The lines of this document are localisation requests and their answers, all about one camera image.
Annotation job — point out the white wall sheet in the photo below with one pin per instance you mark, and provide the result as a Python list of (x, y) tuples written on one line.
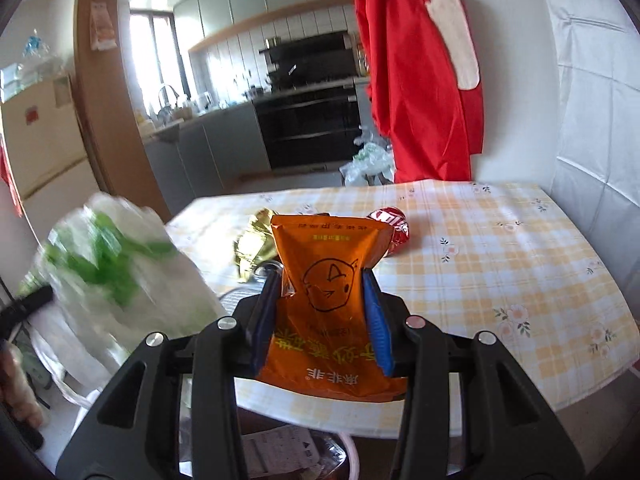
[(590, 110)]

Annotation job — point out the person's left hand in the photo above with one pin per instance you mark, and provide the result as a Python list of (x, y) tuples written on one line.
[(20, 385)]

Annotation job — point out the row of condiment bottles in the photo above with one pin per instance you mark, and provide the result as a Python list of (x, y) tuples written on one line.
[(361, 60)]

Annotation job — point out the yellow checked floral tablecloth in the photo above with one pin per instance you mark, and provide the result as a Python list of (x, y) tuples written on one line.
[(500, 270)]

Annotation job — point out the orange snack packet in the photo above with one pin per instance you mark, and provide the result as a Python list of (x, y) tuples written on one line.
[(325, 260)]

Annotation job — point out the gold foil wrapper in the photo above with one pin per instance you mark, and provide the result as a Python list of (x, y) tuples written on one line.
[(252, 250)]

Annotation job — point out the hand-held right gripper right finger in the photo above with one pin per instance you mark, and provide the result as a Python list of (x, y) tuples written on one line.
[(375, 325)]

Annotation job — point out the crumpled plastic shopping bag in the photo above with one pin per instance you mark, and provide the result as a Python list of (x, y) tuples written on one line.
[(370, 160)]

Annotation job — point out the grey lower cabinets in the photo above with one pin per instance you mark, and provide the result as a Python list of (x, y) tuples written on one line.
[(210, 145)]

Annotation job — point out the white mitt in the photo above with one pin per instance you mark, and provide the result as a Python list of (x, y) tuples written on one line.
[(460, 45)]

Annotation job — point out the dark framed window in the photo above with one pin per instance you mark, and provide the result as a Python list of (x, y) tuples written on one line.
[(155, 55)]

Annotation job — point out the white plastic bag green print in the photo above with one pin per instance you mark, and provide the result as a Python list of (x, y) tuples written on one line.
[(150, 300)]

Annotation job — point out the metal kitchen faucet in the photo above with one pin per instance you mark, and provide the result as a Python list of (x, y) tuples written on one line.
[(167, 95)]

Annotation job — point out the red fridge sticker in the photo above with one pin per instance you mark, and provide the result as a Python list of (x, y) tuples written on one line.
[(31, 114)]

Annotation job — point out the clear bag with blue toy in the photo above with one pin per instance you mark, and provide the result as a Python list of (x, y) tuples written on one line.
[(37, 52)]

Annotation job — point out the red apron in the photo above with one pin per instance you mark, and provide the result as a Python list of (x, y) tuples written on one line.
[(415, 85)]

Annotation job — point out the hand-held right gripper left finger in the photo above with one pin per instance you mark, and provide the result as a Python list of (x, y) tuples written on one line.
[(262, 320)]

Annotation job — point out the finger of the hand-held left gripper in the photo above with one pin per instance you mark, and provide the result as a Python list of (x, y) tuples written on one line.
[(35, 299)]

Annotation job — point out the black built-in oven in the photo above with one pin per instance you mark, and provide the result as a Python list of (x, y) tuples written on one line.
[(305, 125)]

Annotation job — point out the red cloth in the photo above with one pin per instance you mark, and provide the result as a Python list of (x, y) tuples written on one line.
[(9, 175)]

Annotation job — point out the cream refrigerator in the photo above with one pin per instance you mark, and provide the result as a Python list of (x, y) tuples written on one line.
[(50, 160)]

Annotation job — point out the paper fridge note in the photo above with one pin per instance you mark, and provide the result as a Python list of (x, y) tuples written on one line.
[(61, 92)]

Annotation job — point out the hanging cartoon paper bag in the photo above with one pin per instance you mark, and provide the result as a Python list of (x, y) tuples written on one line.
[(102, 27)]

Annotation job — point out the black range hood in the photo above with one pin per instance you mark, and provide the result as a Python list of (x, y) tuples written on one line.
[(310, 57)]

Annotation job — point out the red snack wrapper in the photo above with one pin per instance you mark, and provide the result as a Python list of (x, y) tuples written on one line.
[(395, 225)]

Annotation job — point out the small steel pot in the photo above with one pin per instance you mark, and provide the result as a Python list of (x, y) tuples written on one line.
[(273, 42)]

